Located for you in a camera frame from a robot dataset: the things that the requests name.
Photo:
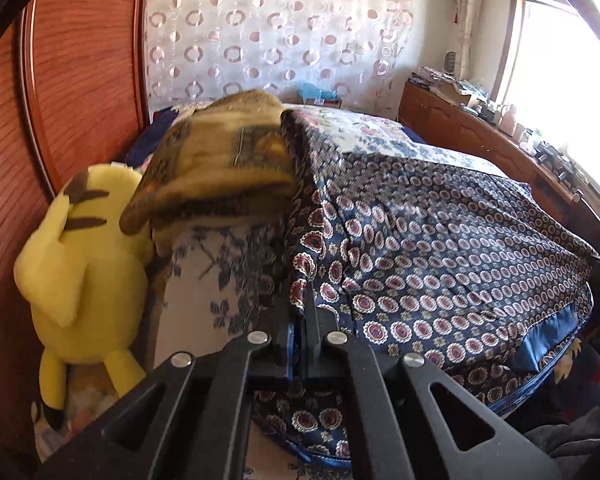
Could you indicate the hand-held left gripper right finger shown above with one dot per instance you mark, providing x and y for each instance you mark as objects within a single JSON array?
[{"x": 315, "y": 355}]

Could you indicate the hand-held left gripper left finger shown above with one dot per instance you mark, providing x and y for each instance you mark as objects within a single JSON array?
[{"x": 282, "y": 355}]

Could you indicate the navy circle patterned garment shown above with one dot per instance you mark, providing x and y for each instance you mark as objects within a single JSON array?
[{"x": 420, "y": 240}]

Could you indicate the white blue floral bed sheet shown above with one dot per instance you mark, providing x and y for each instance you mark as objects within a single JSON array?
[{"x": 200, "y": 280}]

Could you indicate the beige bottle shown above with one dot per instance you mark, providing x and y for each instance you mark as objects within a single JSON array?
[{"x": 510, "y": 120}]

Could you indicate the person's grey trousers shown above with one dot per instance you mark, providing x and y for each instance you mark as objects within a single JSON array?
[{"x": 575, "y": 445}]

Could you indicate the wooden framed window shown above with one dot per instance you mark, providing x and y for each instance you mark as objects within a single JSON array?
[{"x": 565, "y": 70}]

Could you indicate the long wooden sideboard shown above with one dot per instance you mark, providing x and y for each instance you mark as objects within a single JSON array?
[{"x": 460, "y": 130}]

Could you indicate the golden brown patterned garment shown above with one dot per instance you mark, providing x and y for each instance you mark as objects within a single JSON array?
[{"x": 215, "y": 160}]

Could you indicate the yellow plush toy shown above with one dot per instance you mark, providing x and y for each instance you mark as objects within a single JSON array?
[{"x": 80, "y": 270}]

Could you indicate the cream pink floral blanket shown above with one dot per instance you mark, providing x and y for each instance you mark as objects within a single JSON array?
[{"x": 380, "y": 132}]

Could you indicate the pile of papers and clutter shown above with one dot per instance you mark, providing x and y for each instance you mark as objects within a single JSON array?
[{"x": 445, "y": 85}]

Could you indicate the navy blue bedspread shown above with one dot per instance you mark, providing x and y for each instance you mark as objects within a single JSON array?
[{"x": 145, "y": 135}]

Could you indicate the blue tissue packet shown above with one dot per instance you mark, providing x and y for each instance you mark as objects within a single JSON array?
[{"x": 317, "y": 92}]

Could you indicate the beige window curtain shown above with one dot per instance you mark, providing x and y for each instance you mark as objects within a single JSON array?
[{"x": 464, "y": 20}]

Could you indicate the wooden slatted wardrobe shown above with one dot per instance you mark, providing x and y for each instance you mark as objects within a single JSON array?
[{"x": 70, "y": 85}]

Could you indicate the sheer circle patterned wall curtain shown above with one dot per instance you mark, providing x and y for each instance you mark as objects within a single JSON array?
[{"x": 280, "y": 30}]

